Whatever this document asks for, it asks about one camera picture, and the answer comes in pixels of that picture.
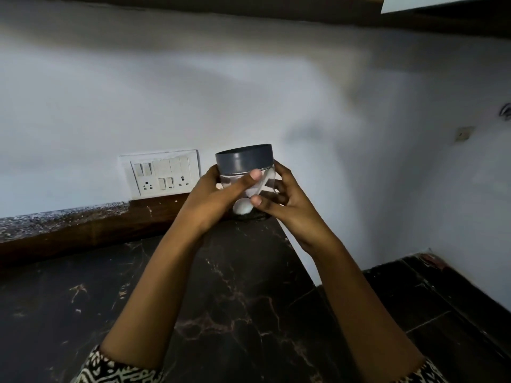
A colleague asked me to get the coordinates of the person's right forearm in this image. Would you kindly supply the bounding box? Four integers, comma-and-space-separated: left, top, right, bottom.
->
314, 240, 426, 383

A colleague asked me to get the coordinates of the white overhead cabinet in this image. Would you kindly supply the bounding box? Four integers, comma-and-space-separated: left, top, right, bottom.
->
380, 0, 489, 14

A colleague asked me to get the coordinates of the white plastic spoon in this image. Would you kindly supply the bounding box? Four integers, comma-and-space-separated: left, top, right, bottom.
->
233, 167, 276, 215

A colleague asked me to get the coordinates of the clear jar with grey lid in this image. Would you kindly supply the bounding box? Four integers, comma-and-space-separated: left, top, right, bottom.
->
215, 144, 280, 222

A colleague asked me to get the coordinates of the person's left forearm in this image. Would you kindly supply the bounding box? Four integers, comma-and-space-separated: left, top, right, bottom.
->
99, 222, 209, 371

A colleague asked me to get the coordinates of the white wall switch panel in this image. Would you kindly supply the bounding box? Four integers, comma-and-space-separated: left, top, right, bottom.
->
119, 150, 201, 201

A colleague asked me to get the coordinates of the black white patterned sleeve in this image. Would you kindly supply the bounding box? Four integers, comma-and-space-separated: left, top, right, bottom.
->
71, 345, 165, 383
399, 358, 448, 383

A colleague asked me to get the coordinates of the person's left hand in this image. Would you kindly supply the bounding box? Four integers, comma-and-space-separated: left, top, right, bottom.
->
177, 164, 263, 236

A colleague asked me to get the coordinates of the person's right hand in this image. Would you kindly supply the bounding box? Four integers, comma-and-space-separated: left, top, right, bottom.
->
250, 160, 340, 256

